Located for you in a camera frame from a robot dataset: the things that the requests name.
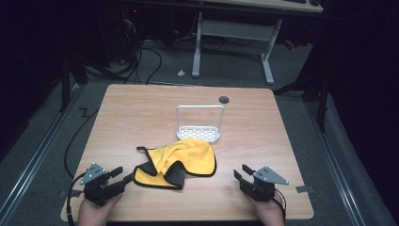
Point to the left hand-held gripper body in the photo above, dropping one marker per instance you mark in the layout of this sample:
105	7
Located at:
97	188

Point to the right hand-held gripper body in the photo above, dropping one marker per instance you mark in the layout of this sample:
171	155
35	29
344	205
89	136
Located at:
260	188

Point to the yellow and grey cloth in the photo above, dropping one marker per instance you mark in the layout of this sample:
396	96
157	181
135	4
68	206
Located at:
194	153

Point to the person's left hand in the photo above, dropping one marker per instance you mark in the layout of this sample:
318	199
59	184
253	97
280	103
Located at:
94	213

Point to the person's right hand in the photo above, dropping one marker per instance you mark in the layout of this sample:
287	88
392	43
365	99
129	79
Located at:
269	212

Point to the grey tape strip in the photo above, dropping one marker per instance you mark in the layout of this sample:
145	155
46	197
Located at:
76	194
304	189

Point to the round dark table hole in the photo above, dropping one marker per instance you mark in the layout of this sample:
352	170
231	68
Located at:
223	100

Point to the black metal stand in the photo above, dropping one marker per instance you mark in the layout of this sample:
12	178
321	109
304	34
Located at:
322	103
65	84

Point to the crumpled white paper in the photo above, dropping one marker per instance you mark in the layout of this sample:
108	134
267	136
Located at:
181	73

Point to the red object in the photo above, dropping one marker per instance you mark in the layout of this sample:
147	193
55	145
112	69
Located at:
289	44

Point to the white-framed desk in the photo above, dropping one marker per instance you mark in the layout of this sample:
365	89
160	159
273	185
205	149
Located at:
235	29

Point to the dark computer tower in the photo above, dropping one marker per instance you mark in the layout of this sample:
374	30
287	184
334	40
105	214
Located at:
129	28

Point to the metal floor rail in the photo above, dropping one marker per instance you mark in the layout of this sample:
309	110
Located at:
34	160
338	169

